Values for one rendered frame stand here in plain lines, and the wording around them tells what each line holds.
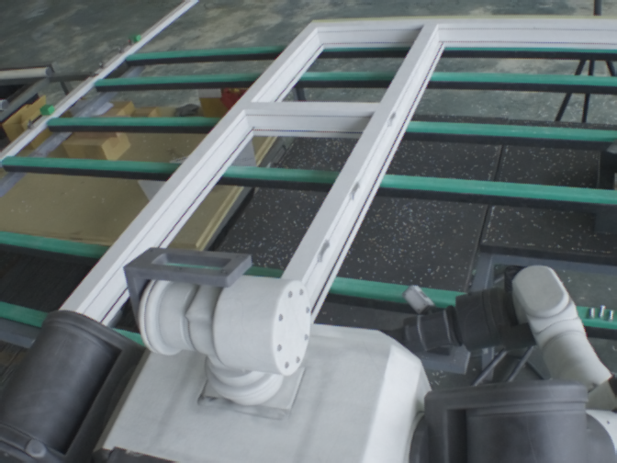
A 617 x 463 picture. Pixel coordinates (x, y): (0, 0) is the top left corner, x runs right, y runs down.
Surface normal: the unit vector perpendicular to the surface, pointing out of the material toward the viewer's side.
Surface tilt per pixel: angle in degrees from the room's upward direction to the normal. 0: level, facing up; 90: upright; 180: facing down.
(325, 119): 90
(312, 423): 5
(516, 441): 34
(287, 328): 90
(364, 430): 5
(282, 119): 90
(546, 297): 15
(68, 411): 72
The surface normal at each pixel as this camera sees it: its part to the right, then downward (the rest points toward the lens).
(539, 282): -0.40, -0.78
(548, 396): 0.05, -0.33
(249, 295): -0.22, -0.66
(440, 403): -0.83, -0.19
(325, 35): -0.35, 0.64
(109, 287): 0.92, 0.09
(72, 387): 0.67, -0.35
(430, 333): -0.37, -0.11
